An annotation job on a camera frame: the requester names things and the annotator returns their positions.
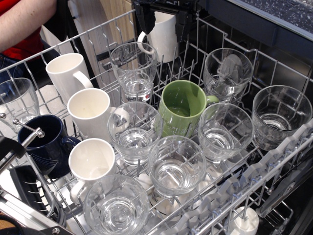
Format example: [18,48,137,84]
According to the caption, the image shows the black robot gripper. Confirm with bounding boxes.
[133,0,199,42]

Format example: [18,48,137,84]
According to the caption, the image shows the green ceramic mug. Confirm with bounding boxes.
[158,80,219,138]

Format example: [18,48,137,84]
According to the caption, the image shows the person forearm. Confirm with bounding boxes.
[0,0,57,51]

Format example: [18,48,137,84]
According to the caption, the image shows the white mug at back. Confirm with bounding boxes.
[137,11,179,63]

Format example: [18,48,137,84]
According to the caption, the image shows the clear glass back centre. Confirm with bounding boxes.
[110,42,157,102]

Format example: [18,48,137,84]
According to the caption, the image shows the clear glass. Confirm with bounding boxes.
[108,101,163,165]
[110,42,157,102]
[252,85,313,151]
[198,102,254,164]
[148,136,206,198]
[203,48,253,104]
[84,175,149,235]
[0,78,40,133]

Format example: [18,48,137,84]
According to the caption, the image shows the clear glass back right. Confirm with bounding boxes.
[203,48,253,104]

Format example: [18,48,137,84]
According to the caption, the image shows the tall white mug left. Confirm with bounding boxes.
[45,53,93,104]

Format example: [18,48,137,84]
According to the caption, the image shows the white mug centre left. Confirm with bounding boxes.
[67,88,130,142]

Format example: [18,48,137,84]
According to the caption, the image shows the clear glass centre right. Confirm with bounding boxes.
[198,102,254,164]

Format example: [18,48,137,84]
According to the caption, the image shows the red shirt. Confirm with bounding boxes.
[0,0,43,60]

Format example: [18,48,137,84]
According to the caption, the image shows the clear glass front centre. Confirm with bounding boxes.
[148,136,206,198]

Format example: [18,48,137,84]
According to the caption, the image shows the clear glass far right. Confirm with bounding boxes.
[252,85,313,151]

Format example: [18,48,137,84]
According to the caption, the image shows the white mug front left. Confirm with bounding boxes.
[68,138,116,204]

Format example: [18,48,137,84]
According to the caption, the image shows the clear glass far left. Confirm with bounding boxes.
[0,78,40,133]

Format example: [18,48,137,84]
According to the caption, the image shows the grey plastic tine row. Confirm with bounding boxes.
[161,120,313,235]

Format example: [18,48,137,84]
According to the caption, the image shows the dark navy mug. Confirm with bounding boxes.
[26,115,80,179]

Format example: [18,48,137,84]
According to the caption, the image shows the clear glass front left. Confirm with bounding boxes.
[84,175,149,235]

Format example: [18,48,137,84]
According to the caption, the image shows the white rack roller wheel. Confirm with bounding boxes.
[229,206,259,235]

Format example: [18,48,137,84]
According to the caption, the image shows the metal wire dishwasher rack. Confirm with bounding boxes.
[0,13,313,235]

